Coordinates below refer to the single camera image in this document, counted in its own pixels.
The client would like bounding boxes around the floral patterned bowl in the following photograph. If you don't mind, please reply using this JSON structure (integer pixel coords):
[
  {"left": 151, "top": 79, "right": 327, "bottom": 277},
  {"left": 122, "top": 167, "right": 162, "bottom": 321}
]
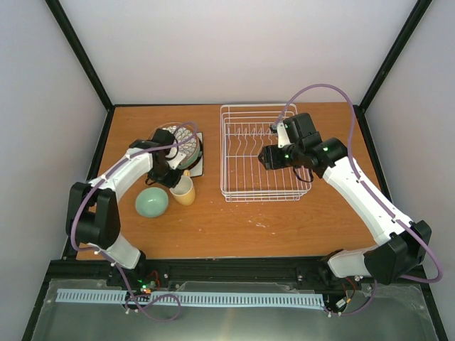
[{"left": 149, "top": 122, "right": 202, "bottom": 170}]

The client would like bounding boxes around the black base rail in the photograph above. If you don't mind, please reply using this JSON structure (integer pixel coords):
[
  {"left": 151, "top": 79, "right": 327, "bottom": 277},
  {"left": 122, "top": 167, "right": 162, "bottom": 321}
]
[{"left": 45, "top": 258, "right": 427, "bottom": 296}]

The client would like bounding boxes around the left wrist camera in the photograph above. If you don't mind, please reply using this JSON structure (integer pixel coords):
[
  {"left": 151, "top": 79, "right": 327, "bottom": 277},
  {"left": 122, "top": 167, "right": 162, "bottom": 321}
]
[{"left": 165, "top": 147, "right": 186, "bottom": 170}]

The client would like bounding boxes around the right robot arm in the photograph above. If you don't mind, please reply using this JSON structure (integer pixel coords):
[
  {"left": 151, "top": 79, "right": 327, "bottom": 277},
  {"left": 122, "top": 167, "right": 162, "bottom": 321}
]
[{"left": 258, "top": 113, "right": 432, "bottom": 285}]

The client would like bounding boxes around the white square plate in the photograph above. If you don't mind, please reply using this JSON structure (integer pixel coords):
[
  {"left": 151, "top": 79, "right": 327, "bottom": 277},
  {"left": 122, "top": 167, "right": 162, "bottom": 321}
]
[{"left": 178, "top": 132, "right": 203, "bottom": 177}]

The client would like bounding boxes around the light blue cable duct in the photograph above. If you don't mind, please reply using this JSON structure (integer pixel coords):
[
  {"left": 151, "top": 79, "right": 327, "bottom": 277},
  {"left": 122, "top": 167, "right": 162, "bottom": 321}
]
[{"left": 55, "top": 288, "right": 324, "bottom": 310}]

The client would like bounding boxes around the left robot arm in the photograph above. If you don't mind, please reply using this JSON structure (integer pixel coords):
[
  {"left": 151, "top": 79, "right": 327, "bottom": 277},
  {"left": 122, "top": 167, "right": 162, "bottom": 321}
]
[{"left": 66, "top": 129, "right": 186, "bottom": 286}]

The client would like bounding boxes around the black frame post left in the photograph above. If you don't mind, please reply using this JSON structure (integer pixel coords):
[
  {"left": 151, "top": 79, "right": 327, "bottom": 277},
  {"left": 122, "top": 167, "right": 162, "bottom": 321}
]
[{"left": 45, "top": 0, "right": 114, "bottom": 112}]

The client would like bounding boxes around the yellow mug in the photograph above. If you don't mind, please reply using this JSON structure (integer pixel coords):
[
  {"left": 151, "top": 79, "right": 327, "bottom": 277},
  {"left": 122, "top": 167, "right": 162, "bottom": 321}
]
[{"left": 170, "top": 170, "right": 196, "bottom": 206}]

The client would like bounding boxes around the metal sheet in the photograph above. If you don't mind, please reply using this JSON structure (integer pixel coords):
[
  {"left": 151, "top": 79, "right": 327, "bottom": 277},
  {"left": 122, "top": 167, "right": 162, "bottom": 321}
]
[{"left": 31, "top": 280, "right": 446, "bottom": 340}]

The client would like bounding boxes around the green celadon bowl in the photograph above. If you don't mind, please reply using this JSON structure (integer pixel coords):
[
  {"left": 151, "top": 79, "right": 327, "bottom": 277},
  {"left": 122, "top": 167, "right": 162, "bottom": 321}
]
[{"left": 135, "top": 187, "right": 168, "bottom": 218}]

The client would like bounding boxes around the black frame post right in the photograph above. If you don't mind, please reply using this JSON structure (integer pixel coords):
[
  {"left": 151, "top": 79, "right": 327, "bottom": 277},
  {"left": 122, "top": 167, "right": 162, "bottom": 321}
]
[{"left": 358, "top": 0, "right": 432, "bottom": 114}]

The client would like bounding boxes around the white wire dish rack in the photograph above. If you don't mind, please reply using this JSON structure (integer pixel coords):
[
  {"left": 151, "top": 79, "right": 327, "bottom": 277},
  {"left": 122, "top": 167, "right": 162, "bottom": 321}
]
[{"left": 220, "top": 104, "right": 311, "bottom": 203}]

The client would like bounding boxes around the black frame post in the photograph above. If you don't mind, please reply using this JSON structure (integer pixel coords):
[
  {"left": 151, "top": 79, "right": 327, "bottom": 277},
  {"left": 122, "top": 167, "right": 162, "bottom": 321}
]
[
  {"left": 45, "top": 0, "right": 114, "bottom": 112},
  {"left": 358, "top": 0, "right": 432, "bottom": 114}
]

